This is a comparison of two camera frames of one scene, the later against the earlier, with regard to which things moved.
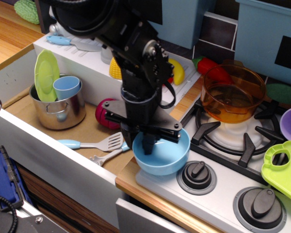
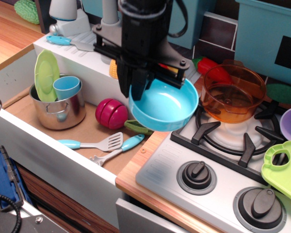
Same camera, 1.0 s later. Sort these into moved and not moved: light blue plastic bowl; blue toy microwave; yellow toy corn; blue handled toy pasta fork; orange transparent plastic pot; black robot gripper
Moved: black robot gripper; light blue plastic bowl
Not moved: yellow toy corn; blue handled toy pasta fork; orange transparent plastic pot; blue toy microwave
